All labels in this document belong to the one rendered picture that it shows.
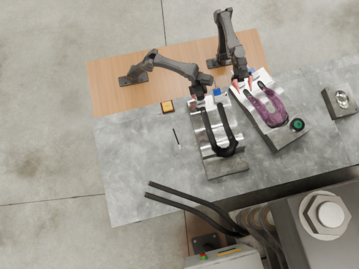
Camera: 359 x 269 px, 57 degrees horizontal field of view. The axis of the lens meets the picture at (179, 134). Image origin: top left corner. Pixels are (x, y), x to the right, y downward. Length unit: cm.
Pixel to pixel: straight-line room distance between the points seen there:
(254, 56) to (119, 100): 94
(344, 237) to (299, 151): 133
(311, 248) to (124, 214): 138
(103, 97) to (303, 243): 169
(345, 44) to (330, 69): 116
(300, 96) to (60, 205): 210
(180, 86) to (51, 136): 143
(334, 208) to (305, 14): 292
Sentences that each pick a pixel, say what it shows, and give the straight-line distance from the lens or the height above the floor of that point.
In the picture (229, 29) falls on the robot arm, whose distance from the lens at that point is 188.
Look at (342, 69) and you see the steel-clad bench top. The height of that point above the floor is 80.
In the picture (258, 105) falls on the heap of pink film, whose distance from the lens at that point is 205.
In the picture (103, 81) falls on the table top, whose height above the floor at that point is 80.
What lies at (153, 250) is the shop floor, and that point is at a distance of 283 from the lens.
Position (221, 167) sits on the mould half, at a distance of 198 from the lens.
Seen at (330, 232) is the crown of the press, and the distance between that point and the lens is 82.
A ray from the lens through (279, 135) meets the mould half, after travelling 203.
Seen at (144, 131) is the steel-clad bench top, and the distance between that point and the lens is 210.
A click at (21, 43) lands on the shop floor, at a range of 366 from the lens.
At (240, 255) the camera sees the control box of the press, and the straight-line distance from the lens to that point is 136.
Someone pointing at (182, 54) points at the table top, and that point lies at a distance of 229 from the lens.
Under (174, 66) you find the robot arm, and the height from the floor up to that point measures 121.
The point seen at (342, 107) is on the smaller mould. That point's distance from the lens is 228.
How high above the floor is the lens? 281
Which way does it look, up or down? 75 degrees down
